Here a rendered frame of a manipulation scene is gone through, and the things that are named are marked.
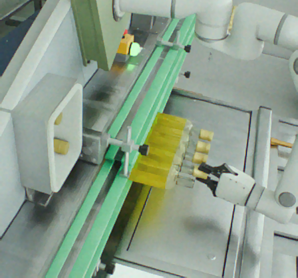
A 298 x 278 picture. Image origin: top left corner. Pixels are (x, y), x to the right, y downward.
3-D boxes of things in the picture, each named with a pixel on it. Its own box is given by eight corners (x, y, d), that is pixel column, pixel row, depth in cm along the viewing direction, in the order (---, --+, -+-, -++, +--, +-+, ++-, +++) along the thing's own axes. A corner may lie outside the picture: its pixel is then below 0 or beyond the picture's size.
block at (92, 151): (74, 160, 115) (98, 167, 114) (74, 134, 109) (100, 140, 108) (80, 152, 117) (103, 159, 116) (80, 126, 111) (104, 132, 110)
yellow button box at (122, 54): (105, 57, 141) (126, 62, 140) (106, 38, 136) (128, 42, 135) (112, 48, 146) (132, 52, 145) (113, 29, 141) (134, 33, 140)
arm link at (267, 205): (307, 186, 107) (311, 173, 115) (271, 170, 111) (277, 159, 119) (286, 231, 113) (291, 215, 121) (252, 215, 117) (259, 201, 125)
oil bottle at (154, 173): (104, 173, 124) (173, 193, 121) (104, 159, 120) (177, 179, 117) (110, 161, 128) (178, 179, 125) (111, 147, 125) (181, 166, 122)
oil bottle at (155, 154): (110, 161, 128) (178, 179, 125) (111, 148, 125) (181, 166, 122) (116, 150, 133) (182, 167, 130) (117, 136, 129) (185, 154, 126)
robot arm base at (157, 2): (110, -19, 104) (169, -11, 102) (124, -46, 111) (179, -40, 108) (116, 25, 117) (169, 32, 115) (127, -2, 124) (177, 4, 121)
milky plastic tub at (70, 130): (22, 187, 98) (55, 197, 97) (12, 112, 84) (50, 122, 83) (52, 143, 111) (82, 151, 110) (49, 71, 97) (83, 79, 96)
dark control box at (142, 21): (130, 26, 162) (150, 30, 160) (131, 7, 157) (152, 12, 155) (136, 18, 168) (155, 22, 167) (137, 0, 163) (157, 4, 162)
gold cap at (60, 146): (52, 150, 108) (68, 154, 107) (47, 151, 105) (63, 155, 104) (55, 137, 108) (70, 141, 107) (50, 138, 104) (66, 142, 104)
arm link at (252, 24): (290, 7, 104) (276, 59, 115) (207, -17, 113) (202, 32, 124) (278, 21, 98) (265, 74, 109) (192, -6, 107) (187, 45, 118)
